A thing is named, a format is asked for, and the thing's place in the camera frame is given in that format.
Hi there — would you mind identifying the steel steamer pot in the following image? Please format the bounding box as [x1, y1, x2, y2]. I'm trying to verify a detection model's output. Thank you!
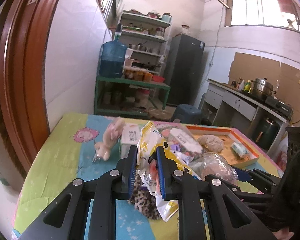
[250, 77, 276, 101]

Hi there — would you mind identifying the dark green air fryer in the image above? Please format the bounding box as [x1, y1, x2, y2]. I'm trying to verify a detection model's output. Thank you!
[253, 117, 280, 150]

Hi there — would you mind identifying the orange gold shallow box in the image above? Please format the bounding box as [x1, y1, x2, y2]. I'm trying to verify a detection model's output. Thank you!
[185, 125, 261, 169]

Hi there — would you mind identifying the gas stove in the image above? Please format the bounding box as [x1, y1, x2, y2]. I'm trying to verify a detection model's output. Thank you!
[264, 96, 293, 121]

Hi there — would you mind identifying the blue water jug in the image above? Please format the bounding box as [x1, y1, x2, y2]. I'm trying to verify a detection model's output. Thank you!
[98, 23, 128, 78]

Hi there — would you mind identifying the pink plush bunny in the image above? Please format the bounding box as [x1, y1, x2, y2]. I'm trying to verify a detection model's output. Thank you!
[93, 117, 125, 162]

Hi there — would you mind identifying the yellow white snack bag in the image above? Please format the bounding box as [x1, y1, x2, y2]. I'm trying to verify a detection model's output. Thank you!
[135, 121, 200, 222]

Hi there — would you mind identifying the grey kitchen counter cabinet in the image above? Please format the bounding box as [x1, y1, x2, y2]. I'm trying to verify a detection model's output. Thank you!
[200, 79, 289, 157]

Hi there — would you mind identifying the green metal shelf table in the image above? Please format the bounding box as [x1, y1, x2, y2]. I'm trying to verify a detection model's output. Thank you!
[94, 76, 171, 119]

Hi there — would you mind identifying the person right hand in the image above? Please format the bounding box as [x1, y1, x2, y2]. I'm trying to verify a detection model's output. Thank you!
[273, 227, 294, 240]

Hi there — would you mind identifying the woven round stool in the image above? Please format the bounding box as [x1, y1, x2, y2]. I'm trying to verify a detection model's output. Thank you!
[148, 108, 172, 122]

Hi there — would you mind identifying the blue plastic stool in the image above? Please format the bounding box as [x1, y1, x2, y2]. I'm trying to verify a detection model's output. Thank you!
[171, 104, 202, 125]

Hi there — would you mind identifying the leopard print cloth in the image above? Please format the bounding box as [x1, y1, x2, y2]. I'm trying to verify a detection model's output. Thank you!
[128, 174, 161, 220]

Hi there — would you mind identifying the purple cartoon wipes pack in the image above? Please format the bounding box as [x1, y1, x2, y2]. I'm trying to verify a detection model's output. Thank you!
[170, 144, 194, 165]

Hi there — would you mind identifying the brown wooden door frame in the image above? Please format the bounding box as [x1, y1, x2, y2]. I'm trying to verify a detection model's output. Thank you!
[0, 0, 59, 191]

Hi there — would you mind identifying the floral cream cloth bundle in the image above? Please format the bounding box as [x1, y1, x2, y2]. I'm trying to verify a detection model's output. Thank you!
[197, 135, 224, 153]

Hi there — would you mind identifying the floral tissue pack large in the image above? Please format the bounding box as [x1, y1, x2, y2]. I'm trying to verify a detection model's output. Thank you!
[155, 123, 203, 156]

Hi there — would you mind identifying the black refrigerator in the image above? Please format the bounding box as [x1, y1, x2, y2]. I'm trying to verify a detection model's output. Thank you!
[164, 34, 205, 106]

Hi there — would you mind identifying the colourful cartoon bed quilt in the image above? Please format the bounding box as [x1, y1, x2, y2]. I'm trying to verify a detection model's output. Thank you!
[11, 112, 286, 240]

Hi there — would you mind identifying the white storage shelf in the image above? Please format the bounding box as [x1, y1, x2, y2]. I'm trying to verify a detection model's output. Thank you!
[118, 9, 171, 75]

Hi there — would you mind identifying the clear bag pink item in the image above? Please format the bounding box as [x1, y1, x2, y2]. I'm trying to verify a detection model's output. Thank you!
[189, 152, 238, 183]

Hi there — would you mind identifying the red bowl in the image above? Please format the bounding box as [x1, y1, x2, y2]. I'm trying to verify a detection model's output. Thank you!
[152, 75, 165, 83]

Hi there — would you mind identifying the pale green tissue pack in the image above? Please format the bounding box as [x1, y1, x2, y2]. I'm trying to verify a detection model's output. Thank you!
[231, 142, 249, 158]

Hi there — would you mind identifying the green white tissue box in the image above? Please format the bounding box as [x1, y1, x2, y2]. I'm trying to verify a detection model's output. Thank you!
[120, 124, 141, 159]

